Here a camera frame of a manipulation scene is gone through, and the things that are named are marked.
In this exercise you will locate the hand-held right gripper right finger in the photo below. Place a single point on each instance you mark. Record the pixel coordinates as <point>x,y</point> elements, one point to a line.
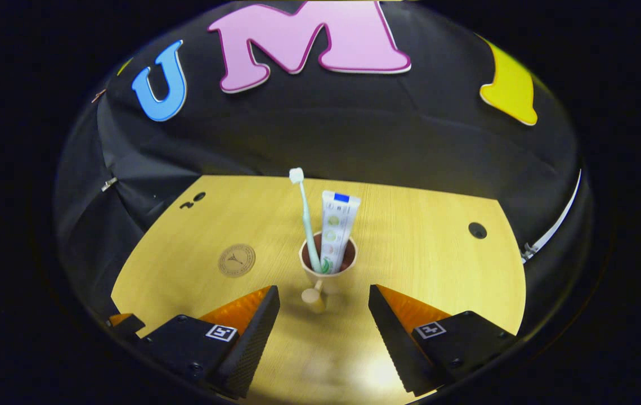
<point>393,343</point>

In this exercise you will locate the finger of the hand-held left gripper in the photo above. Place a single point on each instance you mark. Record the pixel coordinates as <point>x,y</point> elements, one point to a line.
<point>129,325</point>

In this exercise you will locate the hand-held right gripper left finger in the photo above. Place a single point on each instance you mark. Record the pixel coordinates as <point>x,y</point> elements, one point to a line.
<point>255,343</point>

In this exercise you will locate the beige cup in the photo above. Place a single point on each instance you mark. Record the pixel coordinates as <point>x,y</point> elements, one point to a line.
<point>331,281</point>

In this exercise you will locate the pale green toothbrush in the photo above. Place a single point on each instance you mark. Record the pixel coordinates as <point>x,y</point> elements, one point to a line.
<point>308,225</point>

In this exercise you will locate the white toothpaste tube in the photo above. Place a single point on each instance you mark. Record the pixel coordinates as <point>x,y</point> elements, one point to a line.
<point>338,225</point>

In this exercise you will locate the wooden desktop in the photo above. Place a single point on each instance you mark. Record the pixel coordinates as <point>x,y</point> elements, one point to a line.
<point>421,253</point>

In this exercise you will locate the silver cloth clip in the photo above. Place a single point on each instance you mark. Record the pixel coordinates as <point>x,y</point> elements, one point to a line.
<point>109,184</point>

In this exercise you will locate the black backdrop cloth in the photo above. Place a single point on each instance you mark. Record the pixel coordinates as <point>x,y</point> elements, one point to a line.
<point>354,124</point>

